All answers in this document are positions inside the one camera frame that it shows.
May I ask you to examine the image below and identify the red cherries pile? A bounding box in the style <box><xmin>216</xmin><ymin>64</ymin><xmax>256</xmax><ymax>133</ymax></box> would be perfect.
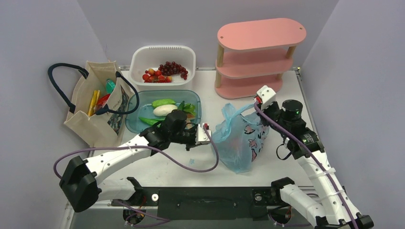
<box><xmin>142</xmin><ymin>68</ymin><xmax>172</xmax><ymax>83</ymax></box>

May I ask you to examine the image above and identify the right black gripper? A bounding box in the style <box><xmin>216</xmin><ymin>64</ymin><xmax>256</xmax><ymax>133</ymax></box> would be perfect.
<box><xmin>256</xmin><ymin>99</ymin><xmax>290</xmax><ymax>134</ymax></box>

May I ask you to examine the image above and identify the blue plastic grocery bag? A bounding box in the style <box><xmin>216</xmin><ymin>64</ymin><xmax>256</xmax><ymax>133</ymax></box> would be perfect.
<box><xmin>212</xmin><ymin>103</ymin><xmax>269</xmax><ymax>174</ymax></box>

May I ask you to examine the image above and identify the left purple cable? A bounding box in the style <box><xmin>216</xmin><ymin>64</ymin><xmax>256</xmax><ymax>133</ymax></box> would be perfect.
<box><xmin>53</xmin><ymin>125</ymin><xmax>220</xmax><ymax>228</ymax></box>

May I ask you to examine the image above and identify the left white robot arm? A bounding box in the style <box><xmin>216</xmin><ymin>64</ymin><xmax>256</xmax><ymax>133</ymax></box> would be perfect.
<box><xmin>59</xmin><ymin>110</ymin><xmax>209</xmax><ymax>212</ymax></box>

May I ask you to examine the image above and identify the white plastic basket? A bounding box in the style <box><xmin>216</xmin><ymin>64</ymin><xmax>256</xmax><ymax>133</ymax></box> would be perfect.
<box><xmin>128</xmin><ymin>45</ymin><xmax>196</xmax><ymax>90</ymax></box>

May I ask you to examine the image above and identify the teal packet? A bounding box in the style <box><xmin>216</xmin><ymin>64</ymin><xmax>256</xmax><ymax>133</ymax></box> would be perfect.
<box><xmin>106</xmin><ymin>79</ymin><xmax>116</xmax><ymax>94</ymax></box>

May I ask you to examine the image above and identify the long green okra pod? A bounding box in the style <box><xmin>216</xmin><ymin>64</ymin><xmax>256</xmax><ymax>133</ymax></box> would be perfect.
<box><xmin>139</xmin><ymin>117</ymin><xmax>165</xmax><ymax>126</ymax></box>

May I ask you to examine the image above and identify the dark green cucumber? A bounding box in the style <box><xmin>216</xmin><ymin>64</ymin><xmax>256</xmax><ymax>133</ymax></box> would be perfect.
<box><xmin>178</xmin><ymin>101</ymin><xmax>185</xmax><ymax>111</ymax></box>

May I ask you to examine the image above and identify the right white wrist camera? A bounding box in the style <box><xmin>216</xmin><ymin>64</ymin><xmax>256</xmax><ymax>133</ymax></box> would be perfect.
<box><xmin>255</xmin><ymin>85</ymin><xmax>276</xmax><ymax>110</ymax></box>

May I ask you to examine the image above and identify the blue transparent tray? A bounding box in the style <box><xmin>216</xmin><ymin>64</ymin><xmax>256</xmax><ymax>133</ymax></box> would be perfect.
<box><xmin>125</xmin><ymin>90</ymin><xmax>202</xmax><ymax>134</ymax></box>

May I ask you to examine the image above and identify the green leafy vegetable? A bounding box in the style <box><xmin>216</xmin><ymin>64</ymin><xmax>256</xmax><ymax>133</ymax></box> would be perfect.
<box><xmin>183</xmin><ymin>103</ymin><xmax>196</xmax><ymax>116</ymax></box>

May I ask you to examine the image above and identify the yellow snack packet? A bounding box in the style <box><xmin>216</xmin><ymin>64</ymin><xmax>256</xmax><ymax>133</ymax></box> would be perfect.
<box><xmin>87</xmin><ymin>90</ymin><xmax>100</xmax><ymax>117</ymax></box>

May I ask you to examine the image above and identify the red snack packet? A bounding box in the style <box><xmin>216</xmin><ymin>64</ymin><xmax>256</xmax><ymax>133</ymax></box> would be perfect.
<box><xmin>94</xmin><ymin>94</ymin><xmax>110</xmax><ymax>112</ymax></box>

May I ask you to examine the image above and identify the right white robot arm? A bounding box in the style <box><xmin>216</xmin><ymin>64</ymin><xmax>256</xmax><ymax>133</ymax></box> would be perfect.
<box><xmin>254</xmin><ymin>100</ymin><xmax>374</xmax><ymax>229</ymax></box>

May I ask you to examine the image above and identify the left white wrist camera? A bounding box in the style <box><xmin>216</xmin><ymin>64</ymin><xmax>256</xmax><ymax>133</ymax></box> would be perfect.
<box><xmin>195</xmin><ymin>123</ymin><xmax>212</xmax><ymax>145</ymax></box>

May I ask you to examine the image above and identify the pink three-tier shelf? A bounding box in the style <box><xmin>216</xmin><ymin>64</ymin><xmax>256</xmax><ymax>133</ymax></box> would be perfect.
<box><xmin>214</xmin><ymin>18</ymin><xmax>307</xmax><ymax>99</ymax></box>

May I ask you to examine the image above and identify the red grape bunch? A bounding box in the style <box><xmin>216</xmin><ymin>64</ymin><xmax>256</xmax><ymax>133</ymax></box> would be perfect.
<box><xmin>157</xmin><ymin>62</ymin><xmax>189</xmax><ymax>80</ymax></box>

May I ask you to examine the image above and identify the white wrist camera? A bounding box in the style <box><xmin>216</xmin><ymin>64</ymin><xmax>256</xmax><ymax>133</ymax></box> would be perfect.
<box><xmin>195</xmin><ymin>123</ymin><xmax>212</xmax><ymax>145</ymax></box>
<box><xmin>255</xmin><ymin>85</ymin><xmax>276</xmax><ymax>110</ymax></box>

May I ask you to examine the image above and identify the beige canvas tote bag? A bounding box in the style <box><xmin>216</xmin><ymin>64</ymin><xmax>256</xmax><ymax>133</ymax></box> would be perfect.
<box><xmin>47</xmin><ymin>62</ymin><xmax>137</xmax><ymax>147</ymax></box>

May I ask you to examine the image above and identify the green bumpy cucumber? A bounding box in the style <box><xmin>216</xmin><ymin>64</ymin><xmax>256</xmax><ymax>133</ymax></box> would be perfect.
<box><xmin>151</xmin><ymin>99</ymin><xmax>176</xmax><ymax>108</ymax></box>

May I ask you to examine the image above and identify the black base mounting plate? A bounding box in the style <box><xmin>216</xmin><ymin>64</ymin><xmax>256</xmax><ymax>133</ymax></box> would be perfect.
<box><xmin>111</xmin><ymin>187</ymin><xmax>288</xmax><ymax>220</ymax></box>

